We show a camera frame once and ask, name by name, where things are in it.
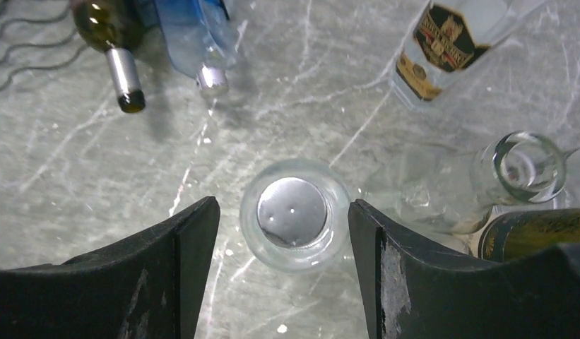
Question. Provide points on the round clear silver-cap bottle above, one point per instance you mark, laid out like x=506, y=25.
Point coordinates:
x=294, y=216

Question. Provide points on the black wire wine rack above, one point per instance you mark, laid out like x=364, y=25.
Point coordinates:
x=36, y=36

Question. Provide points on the dark green wine bottle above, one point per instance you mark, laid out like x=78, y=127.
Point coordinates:
x=518, y=234

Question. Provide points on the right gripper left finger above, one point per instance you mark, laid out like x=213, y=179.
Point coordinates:
x=148, y=285

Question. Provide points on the blue square bottle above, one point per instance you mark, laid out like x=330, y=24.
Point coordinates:
x=200, y=41

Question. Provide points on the clear gold label bottle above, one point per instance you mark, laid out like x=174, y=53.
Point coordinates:
x=449, y=38

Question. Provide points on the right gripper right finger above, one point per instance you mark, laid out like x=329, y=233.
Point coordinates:
x=413, y=287

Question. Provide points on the brown label wine bottle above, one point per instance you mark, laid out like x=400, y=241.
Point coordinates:
x=114, y=28

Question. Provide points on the tall clear bottle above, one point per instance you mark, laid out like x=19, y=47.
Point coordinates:
x=436, y=189

